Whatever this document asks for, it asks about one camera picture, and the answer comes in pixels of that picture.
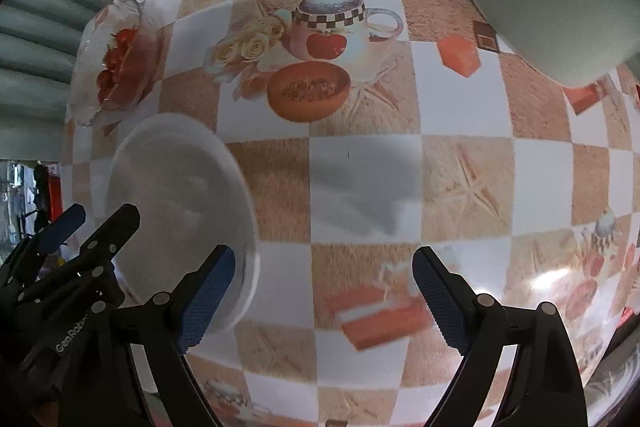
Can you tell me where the white foam bowl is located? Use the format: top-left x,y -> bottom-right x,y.
107,113 -> 262,333

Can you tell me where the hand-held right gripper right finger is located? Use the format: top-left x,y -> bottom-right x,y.
411,245 -> 590,427

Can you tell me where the glass bowl of tomatoes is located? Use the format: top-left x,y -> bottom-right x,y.
67,0 -> 163,128

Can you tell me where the checkered printed tablecloth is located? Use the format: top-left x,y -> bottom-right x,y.
62,0 -> 640,427

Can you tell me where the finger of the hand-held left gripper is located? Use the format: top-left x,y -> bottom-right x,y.
10,203 -> 87,280
60,203 -> 142,280

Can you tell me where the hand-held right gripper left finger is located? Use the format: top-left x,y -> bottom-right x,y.
57,245 -> 236,427

